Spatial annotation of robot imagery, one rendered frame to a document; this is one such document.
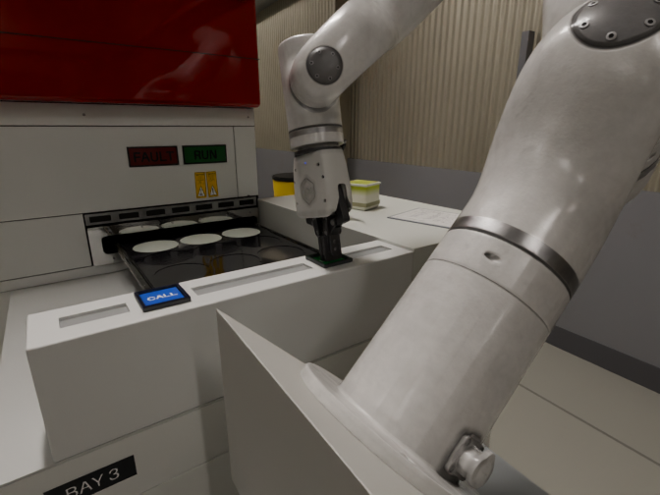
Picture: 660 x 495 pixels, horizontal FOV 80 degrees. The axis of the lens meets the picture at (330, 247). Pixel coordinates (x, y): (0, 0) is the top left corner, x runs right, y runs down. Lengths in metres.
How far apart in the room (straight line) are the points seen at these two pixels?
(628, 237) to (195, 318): 2.05
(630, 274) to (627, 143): 1.95
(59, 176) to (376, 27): 0.77
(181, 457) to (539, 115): 0.57
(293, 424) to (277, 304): 0.32
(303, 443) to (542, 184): 0.27
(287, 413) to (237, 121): 0.98
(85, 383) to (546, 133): 0.51
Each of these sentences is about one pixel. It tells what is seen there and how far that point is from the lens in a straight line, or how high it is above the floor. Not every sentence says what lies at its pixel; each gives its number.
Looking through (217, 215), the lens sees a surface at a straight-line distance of 1.15.
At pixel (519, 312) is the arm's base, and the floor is 1.03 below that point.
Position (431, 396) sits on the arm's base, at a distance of 0.32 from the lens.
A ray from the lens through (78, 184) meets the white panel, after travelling 1.08.
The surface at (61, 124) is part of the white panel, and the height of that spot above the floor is 1.18.
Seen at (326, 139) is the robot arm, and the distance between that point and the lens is 0.60.
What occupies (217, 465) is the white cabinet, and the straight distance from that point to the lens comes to 0.65.
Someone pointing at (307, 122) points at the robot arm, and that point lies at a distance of 0.60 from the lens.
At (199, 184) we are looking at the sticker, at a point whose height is 1.02.
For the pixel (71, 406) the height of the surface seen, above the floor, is 0.88.
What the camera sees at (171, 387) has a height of 0.86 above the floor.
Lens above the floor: 1.17
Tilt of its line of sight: 17 degrees down
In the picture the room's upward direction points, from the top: straight up
